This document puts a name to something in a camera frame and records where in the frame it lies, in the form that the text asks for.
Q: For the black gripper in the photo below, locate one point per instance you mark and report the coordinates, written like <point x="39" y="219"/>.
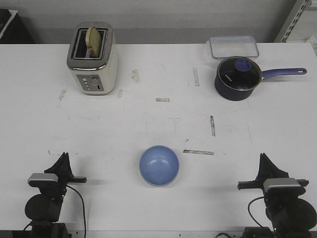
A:
<point x="275" y="196"/>
<point x="60" y="179"/>

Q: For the blue bowl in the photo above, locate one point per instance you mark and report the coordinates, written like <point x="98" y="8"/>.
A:
<point x="159" y="165"/>

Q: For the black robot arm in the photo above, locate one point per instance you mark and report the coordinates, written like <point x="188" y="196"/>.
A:
<point x="44" y="209"/>
<point x="291" y="216"/>

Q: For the dark blue saucepan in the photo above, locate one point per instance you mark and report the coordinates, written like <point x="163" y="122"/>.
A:
<point x="235" y="95"/>

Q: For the cream and chrome toaster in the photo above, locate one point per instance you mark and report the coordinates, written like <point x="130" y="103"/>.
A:
<point x="93" y="76"/>

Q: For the glass pot lid blue knob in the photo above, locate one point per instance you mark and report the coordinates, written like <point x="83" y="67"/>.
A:
<point x="239" y="73"/>

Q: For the clear plastic food container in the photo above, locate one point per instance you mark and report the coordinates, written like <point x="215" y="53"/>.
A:
<point x="228" y="46"/>

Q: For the toast slice in toaster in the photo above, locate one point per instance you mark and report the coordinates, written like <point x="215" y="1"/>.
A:
<point x="93" y="42"/>

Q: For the white metal shelf upright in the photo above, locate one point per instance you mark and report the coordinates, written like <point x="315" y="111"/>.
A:
<point x="300" y="24"/>

